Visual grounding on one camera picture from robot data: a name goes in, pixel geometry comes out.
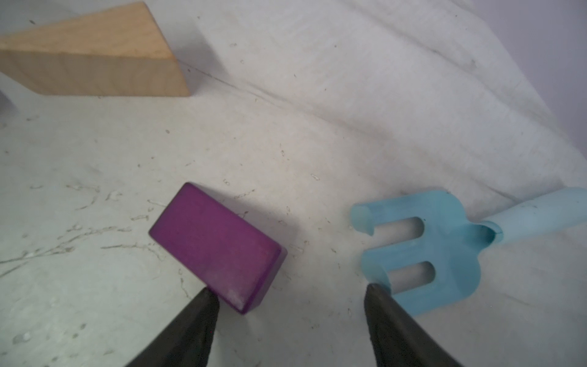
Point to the purple block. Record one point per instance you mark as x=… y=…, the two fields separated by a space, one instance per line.
x=234 y=259

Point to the light blue toy fork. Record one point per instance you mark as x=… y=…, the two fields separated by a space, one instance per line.
x=451 y=243

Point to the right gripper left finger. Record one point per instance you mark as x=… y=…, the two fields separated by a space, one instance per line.
x=187 y=340

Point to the wooden triangle block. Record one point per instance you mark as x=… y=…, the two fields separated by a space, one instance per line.
x=117 y=52

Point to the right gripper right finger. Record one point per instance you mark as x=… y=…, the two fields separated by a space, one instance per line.
x=397 y=339

